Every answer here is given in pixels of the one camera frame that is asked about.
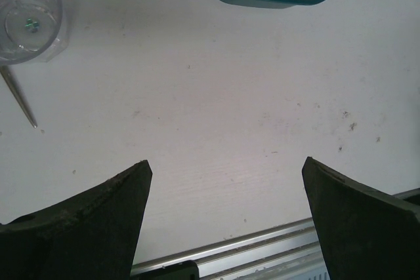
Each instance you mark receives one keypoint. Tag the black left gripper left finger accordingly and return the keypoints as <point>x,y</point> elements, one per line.
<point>92,235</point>

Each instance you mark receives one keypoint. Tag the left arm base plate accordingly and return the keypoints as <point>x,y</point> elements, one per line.
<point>187,270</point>

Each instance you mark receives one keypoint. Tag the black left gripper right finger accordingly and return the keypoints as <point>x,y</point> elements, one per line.
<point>364,233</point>

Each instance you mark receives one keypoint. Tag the silver utensil handle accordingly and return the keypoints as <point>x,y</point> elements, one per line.
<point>16,91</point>

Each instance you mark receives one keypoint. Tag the clear glass cup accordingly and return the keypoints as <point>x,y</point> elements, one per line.
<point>32,30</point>

